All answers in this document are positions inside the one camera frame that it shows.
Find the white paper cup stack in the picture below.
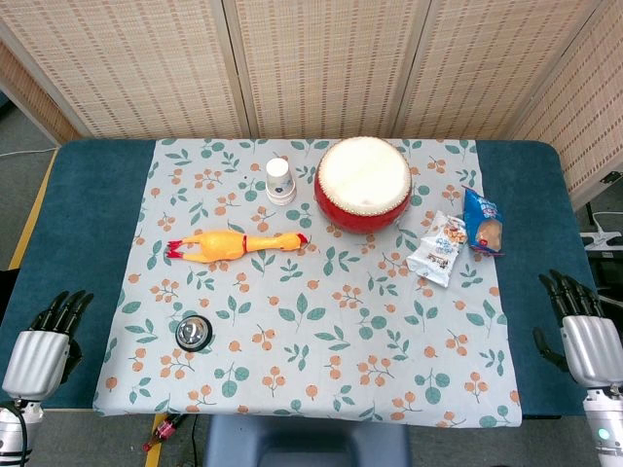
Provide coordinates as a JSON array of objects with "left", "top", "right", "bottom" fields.
[{"left": 265, "top": 158, "right": 298, "bottom": 206}]

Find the red drum with white skin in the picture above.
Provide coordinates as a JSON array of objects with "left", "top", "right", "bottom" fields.
[{"left": 312, "top": 136, "right": 414, "bottom": 235}]

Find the blue snack packet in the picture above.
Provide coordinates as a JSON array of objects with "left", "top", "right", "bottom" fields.
[{"left": 461, "top": 185, "right": 506, "bottom": 258}]

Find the black cable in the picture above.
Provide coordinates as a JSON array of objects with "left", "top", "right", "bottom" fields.
[{"left": 581, "top": 198, "right": 623, "bottom": 234}]

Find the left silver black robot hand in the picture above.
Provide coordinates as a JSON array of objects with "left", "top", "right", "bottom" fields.
[{"left": 1, "top": 290, "right": 94, "bottom": 402}]

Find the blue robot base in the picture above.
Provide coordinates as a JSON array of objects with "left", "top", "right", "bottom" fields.
[{"left": 202, "top": 414, "right": 413, "bottom": 467}]

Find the silver call bell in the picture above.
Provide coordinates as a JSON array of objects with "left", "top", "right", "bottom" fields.
[{"left": 174, "top": 314, "right": 214, "bottom": 352}]

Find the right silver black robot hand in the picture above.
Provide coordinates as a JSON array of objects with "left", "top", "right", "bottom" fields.
[{"left": 531, "top": 269, "right": 623, "bottom": 389}]

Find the woven folding screen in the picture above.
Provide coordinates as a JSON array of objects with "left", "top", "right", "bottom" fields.
[{"left": 0, "top": 0, "right": 623, "bottom": 210}]

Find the floral patterned tablecloth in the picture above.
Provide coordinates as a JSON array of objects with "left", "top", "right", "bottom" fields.
[{"left": 92, "top": 137, "right": 525, "bottom": 429}]

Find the yellow rubber chicken toy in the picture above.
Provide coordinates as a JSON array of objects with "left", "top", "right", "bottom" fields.
[{"left": 165, "top": 230, "right": 312, "bottom": 262}]

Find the red topped bottle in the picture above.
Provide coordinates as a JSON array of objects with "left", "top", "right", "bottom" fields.
[{"left": 142, "top": 413, "right": 187, "bottom": 453}]

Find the white snack packet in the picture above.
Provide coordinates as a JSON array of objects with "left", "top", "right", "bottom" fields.
[{"left": 406, "top": 210, "right": 468, "bottom": 289}]

